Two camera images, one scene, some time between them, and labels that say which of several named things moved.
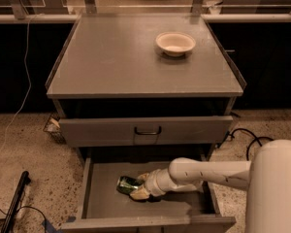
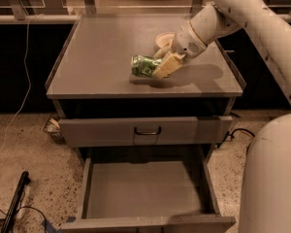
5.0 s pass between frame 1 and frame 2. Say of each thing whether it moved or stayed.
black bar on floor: stayed
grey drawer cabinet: stayed
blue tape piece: stayed
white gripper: moved
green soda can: moved
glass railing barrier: stayed
